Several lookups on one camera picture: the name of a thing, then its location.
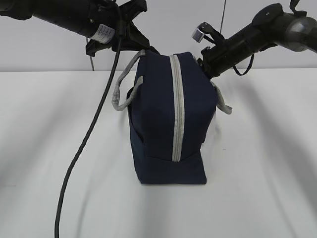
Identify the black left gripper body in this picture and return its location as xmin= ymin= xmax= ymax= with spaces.
xmin=86 ymin=0 xmax=147 ymax=56

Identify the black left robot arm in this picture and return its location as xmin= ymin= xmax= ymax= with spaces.
xmin=0 ymin=0 xmax=157 ymax=57

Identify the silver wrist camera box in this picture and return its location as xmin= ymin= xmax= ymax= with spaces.
xmin=192 ymin=22 xmax=213 ymax=43

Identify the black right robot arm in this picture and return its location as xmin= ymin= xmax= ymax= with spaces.
xmin=192 ymin=0 xmax=317 ymax=79

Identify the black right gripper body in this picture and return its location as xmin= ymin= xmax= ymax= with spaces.
xmin=198 ymin=32 xmax=250 ymax=77

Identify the navy blue lunch bag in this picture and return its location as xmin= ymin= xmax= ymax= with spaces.
xmin=112 ymin=50 xmax=232 ymax=185

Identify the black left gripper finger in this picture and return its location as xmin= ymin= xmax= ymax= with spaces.
xmin=126 ymin=21 xmax=160 ymax=54

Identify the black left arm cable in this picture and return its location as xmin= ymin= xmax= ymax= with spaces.
xmin=53 ymin=0 xmax=124 ymax=238

